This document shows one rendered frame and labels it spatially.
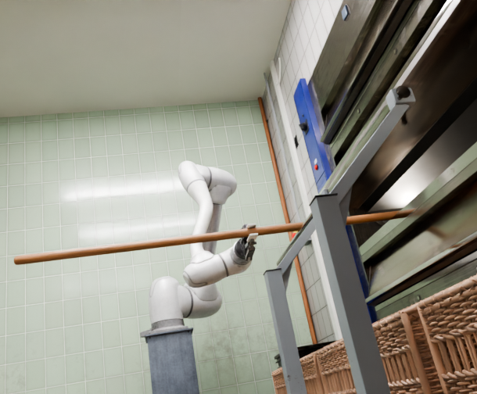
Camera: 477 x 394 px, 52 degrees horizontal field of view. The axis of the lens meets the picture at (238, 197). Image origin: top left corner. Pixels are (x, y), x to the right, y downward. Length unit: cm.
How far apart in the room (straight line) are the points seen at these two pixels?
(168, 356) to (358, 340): 156
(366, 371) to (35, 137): 291
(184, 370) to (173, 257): 90
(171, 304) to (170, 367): 28
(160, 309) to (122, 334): 59
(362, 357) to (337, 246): 18
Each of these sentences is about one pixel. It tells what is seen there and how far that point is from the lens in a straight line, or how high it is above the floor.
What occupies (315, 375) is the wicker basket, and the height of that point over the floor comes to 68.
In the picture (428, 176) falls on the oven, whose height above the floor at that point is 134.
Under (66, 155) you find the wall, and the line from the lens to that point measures 334.
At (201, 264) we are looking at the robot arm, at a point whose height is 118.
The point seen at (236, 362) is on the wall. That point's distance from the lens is 291.
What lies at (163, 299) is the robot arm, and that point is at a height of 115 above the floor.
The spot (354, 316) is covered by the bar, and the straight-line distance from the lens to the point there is 84.
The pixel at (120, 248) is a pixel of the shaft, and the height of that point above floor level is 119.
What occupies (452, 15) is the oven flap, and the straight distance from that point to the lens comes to 133.
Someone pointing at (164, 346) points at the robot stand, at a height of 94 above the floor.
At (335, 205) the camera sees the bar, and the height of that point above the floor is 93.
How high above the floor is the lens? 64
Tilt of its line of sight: 23 degrees up
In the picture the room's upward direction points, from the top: 11 degrees counter-clockwise
